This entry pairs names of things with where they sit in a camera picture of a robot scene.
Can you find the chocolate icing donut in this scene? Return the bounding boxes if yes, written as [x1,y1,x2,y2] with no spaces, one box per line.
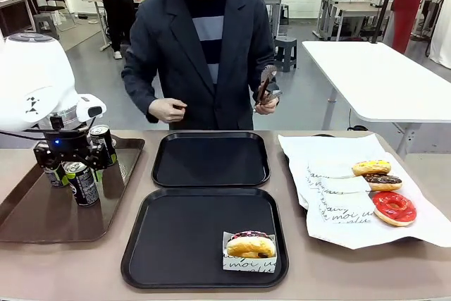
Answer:
[362,173,403,192]

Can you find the black vertical pole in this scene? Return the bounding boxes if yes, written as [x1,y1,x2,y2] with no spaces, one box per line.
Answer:
[372,0,402,45]

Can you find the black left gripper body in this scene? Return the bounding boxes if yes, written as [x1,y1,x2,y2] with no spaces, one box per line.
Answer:
[33,130,107,171]

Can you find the white rectangular table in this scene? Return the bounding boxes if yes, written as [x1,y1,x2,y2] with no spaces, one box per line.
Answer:
[302,40,451,161]

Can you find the purple sprinkle icing donut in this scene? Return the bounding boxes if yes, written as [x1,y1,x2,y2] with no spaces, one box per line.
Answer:
[226,231,276,259]

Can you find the large black serving tray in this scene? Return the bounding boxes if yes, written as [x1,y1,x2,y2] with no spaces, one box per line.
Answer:
[121,187,290,290]

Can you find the person's left hand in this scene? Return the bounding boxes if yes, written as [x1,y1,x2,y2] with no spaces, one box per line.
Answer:
[253,94,280,116]

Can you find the red icing donut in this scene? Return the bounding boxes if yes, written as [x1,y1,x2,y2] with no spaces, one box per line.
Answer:
[372,191,418,227]

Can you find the small black serving tray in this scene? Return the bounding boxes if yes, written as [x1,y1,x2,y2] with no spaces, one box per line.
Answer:
[151,131,271,188]

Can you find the person's right forearm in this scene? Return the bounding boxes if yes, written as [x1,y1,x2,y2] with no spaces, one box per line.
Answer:
[121,64,166,124]

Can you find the person's right hand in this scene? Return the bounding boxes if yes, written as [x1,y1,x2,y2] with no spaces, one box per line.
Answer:
[148,98,188,124]

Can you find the person in navy jacket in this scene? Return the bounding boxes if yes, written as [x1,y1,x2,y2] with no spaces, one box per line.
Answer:
[121,0,281,131]

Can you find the white curtain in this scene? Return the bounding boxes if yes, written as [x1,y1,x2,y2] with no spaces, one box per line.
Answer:
[428,0,451,69]

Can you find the grey plastic stool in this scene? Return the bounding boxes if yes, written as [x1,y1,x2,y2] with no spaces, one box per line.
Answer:
[33,13,60,39]
[273,37,298,73]

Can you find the yellow icing donut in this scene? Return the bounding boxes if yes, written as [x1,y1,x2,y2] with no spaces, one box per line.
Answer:
[352,159,392,178]

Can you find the black green drink can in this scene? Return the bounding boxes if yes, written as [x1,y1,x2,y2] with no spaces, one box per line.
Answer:
[88,124,118,168]
[63,161,100,207]
[42,162,70,189]

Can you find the black floor cable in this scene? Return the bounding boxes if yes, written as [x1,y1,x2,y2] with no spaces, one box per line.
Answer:
[347,106,367,132]

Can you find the grey background workbench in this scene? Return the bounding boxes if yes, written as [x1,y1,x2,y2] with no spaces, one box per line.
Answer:
[316,0,393,42]

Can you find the brown plastic tray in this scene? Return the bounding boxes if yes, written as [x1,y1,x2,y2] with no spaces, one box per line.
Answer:
[0,137,146,244]

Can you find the white paper sheet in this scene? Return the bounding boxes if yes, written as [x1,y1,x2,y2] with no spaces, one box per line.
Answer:
[278,133,451,250]

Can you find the white desk with dark front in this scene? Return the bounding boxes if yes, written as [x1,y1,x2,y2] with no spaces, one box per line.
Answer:
[0,0,40,36]

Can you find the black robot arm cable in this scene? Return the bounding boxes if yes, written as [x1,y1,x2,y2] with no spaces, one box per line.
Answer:
[0,128,91,140]

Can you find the metal serving tongs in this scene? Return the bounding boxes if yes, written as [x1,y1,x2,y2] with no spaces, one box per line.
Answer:
[254,64,283,110]

